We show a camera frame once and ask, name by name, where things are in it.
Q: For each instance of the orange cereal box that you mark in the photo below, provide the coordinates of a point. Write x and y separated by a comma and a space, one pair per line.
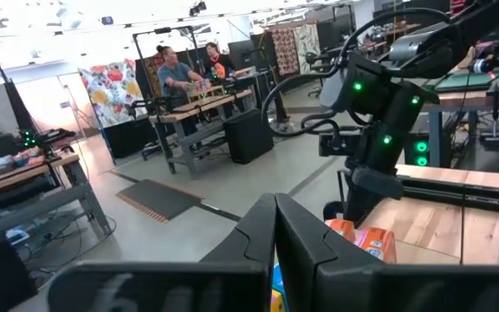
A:
377, 245
340, 229

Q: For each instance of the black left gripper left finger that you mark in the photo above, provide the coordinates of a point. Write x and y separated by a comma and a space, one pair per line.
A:
249, 242

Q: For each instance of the pale patterned cloth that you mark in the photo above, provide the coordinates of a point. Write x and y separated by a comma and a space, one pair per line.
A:
308, 45

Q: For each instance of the blue cereal box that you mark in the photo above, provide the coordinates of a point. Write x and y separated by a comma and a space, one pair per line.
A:
279, 281

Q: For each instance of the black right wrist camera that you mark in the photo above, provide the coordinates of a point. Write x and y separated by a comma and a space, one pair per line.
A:
336, 145

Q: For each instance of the floral patterned cloth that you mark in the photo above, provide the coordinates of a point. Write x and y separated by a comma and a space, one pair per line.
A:
111, 91

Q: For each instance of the black metal stand frame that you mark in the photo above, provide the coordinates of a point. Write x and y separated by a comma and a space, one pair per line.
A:
163, 30

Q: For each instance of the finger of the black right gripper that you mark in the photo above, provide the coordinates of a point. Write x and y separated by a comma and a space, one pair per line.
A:
364, 208

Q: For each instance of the black computer green fans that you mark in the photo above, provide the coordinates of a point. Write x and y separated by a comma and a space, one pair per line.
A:
420, 151

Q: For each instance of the black floor mat striped edge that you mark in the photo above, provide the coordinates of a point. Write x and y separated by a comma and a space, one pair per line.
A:
158, 201

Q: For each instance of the wooden top workbench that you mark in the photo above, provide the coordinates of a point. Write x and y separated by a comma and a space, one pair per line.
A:
197, 104
15, 175
470, 99

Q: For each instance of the person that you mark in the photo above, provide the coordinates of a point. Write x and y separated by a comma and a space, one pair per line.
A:
176, 73
217, 63

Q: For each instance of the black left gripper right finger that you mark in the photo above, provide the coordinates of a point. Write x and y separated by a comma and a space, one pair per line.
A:
310, 260

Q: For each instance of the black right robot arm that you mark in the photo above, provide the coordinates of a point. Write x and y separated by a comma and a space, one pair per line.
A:
388, 108

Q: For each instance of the wooden shelf black metal frame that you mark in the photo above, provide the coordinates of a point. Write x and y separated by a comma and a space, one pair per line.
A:
423, 229

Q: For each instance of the black computer tower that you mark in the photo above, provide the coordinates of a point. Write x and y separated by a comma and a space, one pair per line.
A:
248, 136

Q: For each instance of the black metal table frame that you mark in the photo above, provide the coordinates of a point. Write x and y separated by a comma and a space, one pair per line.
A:
492, 197

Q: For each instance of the black monitor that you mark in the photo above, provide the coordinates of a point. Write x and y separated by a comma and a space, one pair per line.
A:
241, 54

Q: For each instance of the dark patterned cloth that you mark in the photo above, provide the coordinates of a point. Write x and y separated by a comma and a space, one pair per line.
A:
285, 52

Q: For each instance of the yellow cereal box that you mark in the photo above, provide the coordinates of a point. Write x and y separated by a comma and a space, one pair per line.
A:
275, 304

